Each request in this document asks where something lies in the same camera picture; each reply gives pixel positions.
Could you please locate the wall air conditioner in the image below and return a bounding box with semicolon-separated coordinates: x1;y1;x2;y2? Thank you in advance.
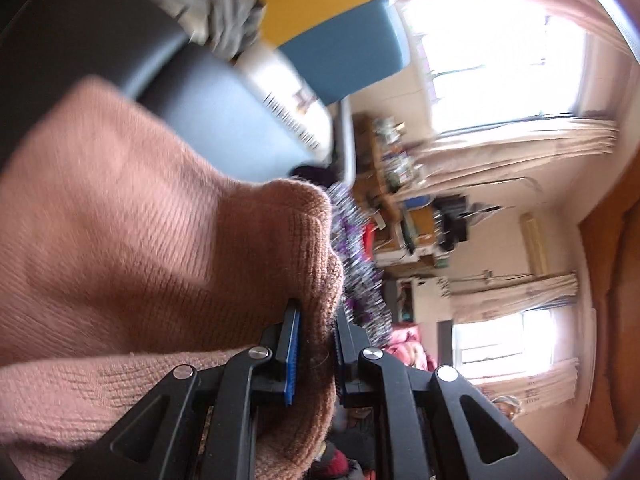
520;212;549;276

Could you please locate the pink patterned curtain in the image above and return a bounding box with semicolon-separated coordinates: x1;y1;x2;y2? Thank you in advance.
400;0;639;197

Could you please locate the grey yellow blue sofa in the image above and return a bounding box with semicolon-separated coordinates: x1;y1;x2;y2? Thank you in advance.
98;0;414;187

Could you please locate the white printed cushion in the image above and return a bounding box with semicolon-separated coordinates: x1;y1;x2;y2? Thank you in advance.
235;41;333;160

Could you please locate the pink knit sweater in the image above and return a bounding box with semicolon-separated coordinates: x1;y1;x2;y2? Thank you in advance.
1;77;343;479

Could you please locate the black monitor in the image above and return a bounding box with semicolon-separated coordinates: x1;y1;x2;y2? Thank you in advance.
434;194;469;252

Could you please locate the elderly person in background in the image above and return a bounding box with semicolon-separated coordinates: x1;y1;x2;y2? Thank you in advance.
491;394;523;422

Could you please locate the pink bedding pile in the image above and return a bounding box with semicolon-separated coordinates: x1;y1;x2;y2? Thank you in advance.
384;323;437;372

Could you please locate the wooden cluttered desk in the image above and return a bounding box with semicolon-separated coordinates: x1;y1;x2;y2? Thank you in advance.
352;113;440;274

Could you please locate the leopard print garment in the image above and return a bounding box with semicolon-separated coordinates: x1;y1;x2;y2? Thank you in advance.
292;162;394;348

